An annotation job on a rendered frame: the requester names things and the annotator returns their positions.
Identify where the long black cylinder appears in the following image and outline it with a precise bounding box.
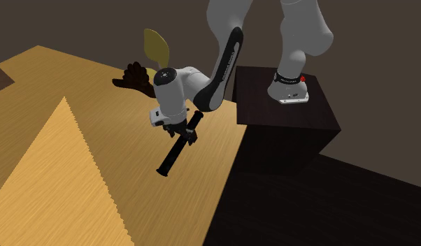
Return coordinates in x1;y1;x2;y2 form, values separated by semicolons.
156;110;204;178

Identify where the dark brown fan-shaped figure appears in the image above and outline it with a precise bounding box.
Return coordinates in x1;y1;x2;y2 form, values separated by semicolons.
111;61;157;99

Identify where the olive yellow leaf-shaped object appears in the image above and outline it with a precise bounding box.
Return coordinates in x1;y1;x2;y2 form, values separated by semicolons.
143;28;171;85

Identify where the dark robot stand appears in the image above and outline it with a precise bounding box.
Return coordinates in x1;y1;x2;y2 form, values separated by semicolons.
231;65;342;175

